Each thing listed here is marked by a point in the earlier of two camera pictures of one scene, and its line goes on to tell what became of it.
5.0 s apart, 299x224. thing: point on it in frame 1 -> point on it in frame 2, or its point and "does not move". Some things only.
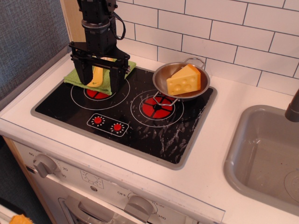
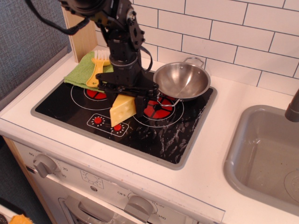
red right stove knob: x=117 y=127 does not move
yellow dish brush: x=97 y=79 does not move
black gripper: x=100 y=48 -> x=126 y=77
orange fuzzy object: x=20 y=219 does not move
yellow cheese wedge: x=186 y=80 -> x=123 y=107
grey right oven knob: x=139 y=207 does not move
